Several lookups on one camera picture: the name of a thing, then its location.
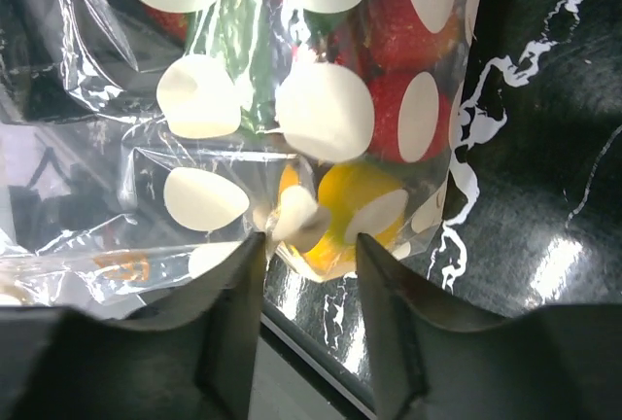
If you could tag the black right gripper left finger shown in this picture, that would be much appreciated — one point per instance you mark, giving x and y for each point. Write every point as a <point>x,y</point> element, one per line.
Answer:
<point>189,355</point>

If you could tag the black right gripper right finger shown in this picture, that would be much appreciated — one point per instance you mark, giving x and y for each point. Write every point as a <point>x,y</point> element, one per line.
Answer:
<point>436,356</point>

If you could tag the polka dot zip bag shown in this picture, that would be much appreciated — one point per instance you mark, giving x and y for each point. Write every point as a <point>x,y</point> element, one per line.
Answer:
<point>142,141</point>

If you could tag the yellow fake lemon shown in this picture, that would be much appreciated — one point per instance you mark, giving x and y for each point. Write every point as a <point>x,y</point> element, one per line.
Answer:
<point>361,198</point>

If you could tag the fake strawberries bunch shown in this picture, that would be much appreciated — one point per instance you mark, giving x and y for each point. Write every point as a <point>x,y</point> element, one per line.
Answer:
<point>331,80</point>

